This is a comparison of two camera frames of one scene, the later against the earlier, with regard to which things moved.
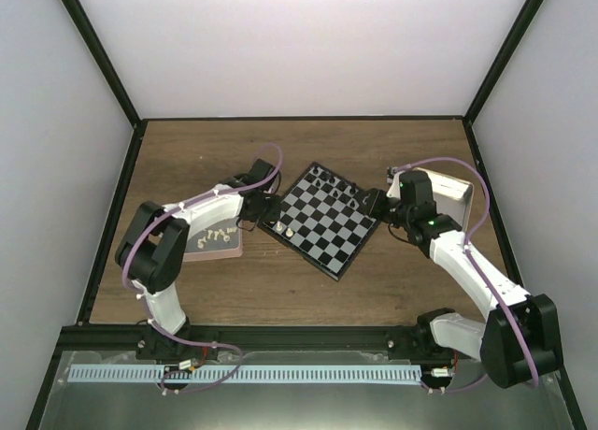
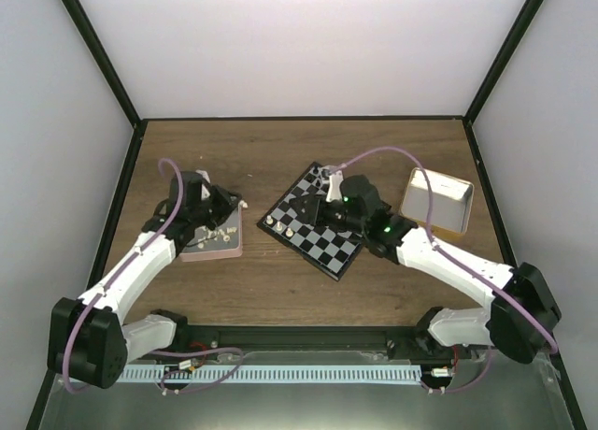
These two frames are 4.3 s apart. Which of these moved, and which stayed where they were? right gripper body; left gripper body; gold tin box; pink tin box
Moved: left gripper body; right gripper body
Stayed: pink tin box; gold tin box
